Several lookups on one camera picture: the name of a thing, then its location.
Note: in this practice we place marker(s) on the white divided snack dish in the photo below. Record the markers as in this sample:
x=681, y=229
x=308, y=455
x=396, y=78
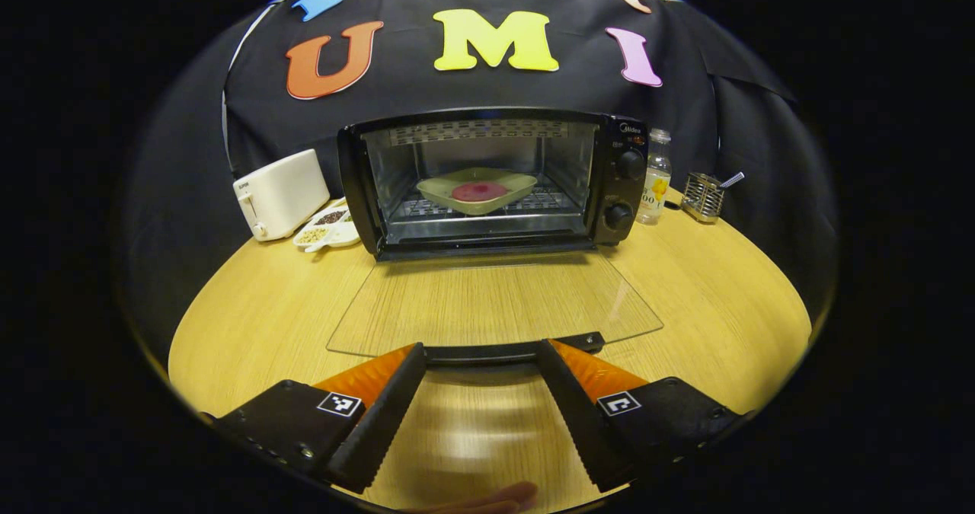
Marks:
x=335, y=234

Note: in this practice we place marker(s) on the cream square plate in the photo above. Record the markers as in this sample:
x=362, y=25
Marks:
x=442, y=190

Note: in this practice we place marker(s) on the black electric oven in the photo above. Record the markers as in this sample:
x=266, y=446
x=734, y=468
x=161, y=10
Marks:
x=632, y=190

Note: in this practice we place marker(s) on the white toaster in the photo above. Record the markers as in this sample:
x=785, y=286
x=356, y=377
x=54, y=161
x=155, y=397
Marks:
x=286, y=190

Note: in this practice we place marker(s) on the clear glass bottle yellow label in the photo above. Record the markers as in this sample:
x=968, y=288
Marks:
x=655, y=194

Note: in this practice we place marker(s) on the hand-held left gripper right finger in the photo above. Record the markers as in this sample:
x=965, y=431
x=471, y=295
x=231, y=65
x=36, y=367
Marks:
x=579, y=423

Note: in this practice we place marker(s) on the pink meat slice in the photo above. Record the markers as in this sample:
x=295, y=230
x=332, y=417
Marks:
x=480, y=191

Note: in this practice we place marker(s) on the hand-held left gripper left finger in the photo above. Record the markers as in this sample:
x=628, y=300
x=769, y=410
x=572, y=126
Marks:
x=385, y=415

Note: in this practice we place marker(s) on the black round table grommet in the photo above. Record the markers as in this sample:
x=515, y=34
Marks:
x=670, y=205

